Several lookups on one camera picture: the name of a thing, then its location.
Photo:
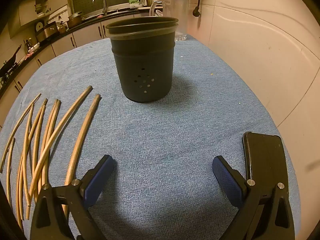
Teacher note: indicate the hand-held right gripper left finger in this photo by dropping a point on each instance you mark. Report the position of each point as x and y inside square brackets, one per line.
[97, 177]

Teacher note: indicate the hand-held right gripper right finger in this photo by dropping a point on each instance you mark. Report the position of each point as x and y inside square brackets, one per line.
[225, 177]

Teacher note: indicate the bunch of wooden chopsticks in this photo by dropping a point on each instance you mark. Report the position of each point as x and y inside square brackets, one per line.
[95, 102]

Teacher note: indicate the dark perforated utensil holder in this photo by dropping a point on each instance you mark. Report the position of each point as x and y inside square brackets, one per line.
[142, 62]

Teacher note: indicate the blue tablecloth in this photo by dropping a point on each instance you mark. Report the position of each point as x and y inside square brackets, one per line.
[162, 135]

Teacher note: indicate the pink rag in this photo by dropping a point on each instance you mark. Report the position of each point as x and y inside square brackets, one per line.
[29, 55]

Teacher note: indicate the black wok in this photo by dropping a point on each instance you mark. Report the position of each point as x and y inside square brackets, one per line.
[7, 66]

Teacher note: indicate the dark kettle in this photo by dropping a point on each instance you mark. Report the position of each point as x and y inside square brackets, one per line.
[28, 45]

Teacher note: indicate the silver countertop appliance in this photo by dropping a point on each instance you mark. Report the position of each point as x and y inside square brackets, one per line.
[48, 31]

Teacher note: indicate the black kitchen countertop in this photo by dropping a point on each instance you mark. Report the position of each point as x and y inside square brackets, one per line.
[86, 22]

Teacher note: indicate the copper cooking pot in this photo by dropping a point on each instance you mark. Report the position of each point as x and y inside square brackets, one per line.
[74, 21]

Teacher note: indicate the clear glass pitcher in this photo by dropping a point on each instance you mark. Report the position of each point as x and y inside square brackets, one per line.
[181, 17]

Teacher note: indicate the steel sink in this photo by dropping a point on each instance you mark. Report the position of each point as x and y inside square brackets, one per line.
[122, 12]

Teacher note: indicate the chrome kitchen faucet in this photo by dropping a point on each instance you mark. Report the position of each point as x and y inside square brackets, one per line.
[104, 7]

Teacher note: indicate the wall shelf with dishes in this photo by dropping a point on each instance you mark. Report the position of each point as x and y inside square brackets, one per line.
[42, 10]

